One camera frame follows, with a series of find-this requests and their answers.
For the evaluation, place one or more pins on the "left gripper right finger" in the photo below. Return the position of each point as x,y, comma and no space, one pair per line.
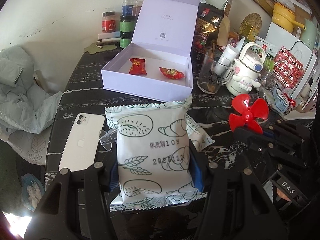
236,205

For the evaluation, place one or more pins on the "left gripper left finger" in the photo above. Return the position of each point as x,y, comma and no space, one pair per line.
76,197

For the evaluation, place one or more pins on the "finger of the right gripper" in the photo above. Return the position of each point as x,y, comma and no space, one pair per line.
286,132
255,142

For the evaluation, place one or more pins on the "red plastic propeller fan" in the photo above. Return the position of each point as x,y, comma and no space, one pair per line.
248,114

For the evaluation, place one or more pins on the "clear acrylic phone stand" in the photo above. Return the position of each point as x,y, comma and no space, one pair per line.
108,138

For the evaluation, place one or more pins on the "white printed bread packet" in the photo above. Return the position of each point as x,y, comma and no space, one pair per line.
152,155

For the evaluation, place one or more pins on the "red gold candy packet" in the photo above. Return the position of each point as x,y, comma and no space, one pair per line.
172,73

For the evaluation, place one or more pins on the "small red snack packet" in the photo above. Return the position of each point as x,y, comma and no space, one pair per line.
138,66

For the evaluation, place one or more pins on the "white smartphone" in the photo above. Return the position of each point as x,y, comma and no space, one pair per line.
82,142

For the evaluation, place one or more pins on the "red barbecue sign bag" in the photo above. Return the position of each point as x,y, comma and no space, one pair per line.
287,69

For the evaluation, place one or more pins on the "white cinnamoroll kettle bottle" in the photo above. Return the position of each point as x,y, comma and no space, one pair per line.
246,69

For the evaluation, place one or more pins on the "glass mug with spoon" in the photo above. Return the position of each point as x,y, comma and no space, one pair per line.
208,82

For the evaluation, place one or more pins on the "white rolled tube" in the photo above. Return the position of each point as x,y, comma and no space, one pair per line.
225,60

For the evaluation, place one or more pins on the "brown paper bag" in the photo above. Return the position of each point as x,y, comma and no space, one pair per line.
223,34

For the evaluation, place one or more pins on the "round woven trivet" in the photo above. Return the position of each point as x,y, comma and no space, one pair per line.
254,20

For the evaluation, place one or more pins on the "grey puffer jacket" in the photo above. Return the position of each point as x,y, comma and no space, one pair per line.
25,106

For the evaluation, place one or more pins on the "lavender open gift box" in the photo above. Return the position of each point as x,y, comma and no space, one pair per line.
163,36

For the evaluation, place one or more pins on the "black gold oatmeal bag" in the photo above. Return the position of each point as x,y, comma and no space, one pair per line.
207,26

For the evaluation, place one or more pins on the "green leaf coaster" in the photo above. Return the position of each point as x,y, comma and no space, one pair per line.
94,48

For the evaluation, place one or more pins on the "green black jar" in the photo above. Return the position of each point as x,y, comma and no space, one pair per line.
126,28

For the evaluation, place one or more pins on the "blue label jar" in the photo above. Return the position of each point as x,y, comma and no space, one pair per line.
131,7

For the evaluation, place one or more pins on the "red label jar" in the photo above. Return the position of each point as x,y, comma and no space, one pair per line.
108,22

